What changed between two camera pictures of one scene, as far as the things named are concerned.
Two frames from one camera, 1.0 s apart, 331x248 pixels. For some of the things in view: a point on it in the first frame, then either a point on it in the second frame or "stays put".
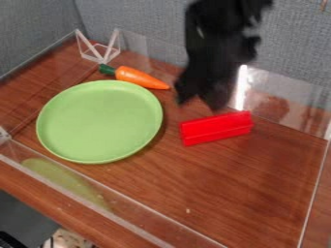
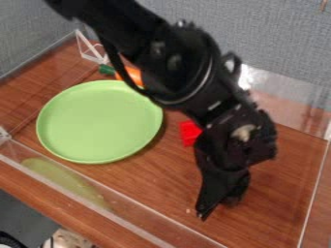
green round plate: [99, 121] stays put
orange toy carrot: [133, 76] stays put
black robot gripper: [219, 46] to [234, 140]
